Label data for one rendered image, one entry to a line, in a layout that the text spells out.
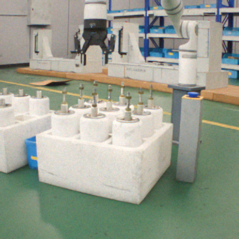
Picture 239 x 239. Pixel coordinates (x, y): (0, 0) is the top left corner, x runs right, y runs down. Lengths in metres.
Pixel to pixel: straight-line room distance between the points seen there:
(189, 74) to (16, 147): 0.87
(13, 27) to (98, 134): 7.01
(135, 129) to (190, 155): 0.27
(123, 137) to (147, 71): 2.72
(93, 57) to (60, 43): 4.05
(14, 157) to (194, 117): 0.71
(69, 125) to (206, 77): 2.31
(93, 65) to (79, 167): 3.66
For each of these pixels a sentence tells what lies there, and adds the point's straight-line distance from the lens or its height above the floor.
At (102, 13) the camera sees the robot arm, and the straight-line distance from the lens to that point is 1.01.
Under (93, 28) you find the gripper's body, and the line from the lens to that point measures 1.00.
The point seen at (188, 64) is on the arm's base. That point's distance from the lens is 1.56.
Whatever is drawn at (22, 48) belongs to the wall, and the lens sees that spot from 8.04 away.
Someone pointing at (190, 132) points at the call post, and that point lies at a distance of 1.14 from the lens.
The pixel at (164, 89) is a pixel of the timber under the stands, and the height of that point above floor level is 0.03.
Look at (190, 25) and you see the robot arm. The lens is 1.56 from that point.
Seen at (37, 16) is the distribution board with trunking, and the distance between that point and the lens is 8.03.
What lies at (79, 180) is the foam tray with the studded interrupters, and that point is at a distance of 1.07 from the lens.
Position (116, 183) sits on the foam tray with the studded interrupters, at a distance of 1.01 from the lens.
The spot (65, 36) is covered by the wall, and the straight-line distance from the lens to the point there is 8.74.
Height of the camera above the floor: 0.49
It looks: 14 degrees down
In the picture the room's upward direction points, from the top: 1 degrees clockwise
